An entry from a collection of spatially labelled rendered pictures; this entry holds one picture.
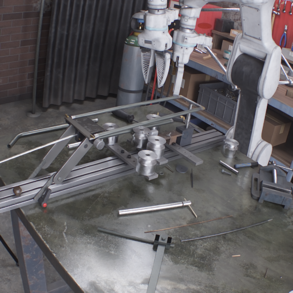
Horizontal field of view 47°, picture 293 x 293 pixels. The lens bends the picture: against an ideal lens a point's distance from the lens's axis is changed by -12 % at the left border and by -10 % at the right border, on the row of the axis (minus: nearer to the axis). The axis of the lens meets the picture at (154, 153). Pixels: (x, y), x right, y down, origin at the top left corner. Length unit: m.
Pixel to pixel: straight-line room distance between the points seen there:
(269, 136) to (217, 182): 1.38
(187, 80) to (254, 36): 1.40
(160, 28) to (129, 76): 1.86
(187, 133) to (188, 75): 1.65
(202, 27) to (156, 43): 2.18
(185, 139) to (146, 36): 0.34
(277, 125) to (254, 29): 1.09
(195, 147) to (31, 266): 0.72
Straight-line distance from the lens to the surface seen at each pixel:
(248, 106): 1.62
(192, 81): 2.78
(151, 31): 1.06
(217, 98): 2.63
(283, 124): 2.48
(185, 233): 0.86
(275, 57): 1.46
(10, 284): 1.84
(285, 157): 2.38
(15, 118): 3.44
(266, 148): 1.72
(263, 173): 1.17
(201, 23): 3.20
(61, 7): 3.35
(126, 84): 2.92
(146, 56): 1.14
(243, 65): 1.51
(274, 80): 1.51
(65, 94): 3.63
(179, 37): 1.29
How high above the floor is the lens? 1.43
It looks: 29 degrees down
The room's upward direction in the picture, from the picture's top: 10 degrees clockwise
